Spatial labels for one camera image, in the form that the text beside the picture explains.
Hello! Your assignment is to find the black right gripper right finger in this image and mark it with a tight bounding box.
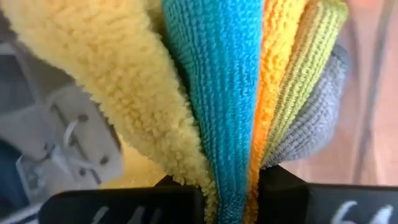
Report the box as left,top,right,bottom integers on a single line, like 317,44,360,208
256,164,398,224

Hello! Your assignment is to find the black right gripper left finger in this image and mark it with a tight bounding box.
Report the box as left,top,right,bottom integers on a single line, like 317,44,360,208
39,174,206,224

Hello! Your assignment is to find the grey microfiber towel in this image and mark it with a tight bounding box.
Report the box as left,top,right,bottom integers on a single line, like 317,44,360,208
262,43,351,169

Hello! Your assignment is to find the clear plastic bin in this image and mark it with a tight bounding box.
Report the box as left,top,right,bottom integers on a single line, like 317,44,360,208
0,12,125,224

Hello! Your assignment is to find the yellow microfiber towel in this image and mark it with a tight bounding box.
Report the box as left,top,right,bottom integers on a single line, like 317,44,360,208
0,0,218,224

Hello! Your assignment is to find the lime green microfiber towel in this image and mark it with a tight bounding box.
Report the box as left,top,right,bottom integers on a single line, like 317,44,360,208
260,0,349,164

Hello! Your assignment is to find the orange microfiber towel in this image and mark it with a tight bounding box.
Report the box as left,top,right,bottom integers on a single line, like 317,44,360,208
244,0,312,224

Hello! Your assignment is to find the teal microfiber towel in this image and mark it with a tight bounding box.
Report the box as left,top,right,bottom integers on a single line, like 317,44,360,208
160,0,265,224

